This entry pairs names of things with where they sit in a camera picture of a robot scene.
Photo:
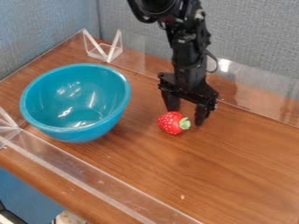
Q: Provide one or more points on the dark object bottom left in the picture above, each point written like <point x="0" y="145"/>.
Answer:
<point x="8" y="217"/>

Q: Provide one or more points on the red toy strawberry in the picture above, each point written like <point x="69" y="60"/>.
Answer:
<point x="173" y="122"/>

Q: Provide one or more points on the blue plastic bowl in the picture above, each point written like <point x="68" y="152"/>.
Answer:
<point x="74" y="102"/>

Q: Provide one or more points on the pale object under table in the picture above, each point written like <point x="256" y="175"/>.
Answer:
<point x="68" y="218"/>

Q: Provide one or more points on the clear acrylic barrier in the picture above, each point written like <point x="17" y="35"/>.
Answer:
<point x="120" y="195"/>
<point x="245" y="87"/>

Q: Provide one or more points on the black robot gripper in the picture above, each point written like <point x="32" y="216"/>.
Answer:
<point x="187" y="84"/>

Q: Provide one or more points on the clear acrylic back barrier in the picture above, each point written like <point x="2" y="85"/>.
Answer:
<point x="245" y="87"/>

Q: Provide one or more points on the clear acrylic front barrier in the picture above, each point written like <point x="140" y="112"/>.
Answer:
<point x="120" y="195"/>

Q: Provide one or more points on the clear acrylic corner bracket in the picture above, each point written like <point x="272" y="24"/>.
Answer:
<point x="102" y="51"/>

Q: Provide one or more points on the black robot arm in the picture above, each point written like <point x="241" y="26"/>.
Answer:
<point x="181" y="18"/>

